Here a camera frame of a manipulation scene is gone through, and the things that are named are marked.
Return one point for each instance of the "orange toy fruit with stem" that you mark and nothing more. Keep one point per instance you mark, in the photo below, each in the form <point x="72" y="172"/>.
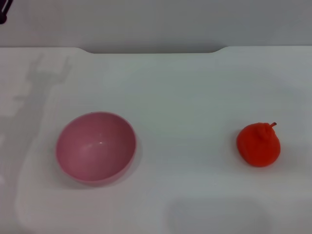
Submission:
<point x="258" y="148"/>

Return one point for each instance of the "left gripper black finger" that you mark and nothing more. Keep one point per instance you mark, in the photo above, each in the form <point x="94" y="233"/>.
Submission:
<point x="3" y="19"/>

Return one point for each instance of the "pink plastic bowl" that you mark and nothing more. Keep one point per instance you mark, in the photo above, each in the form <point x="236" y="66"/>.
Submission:
<point x="95" y="151"/>

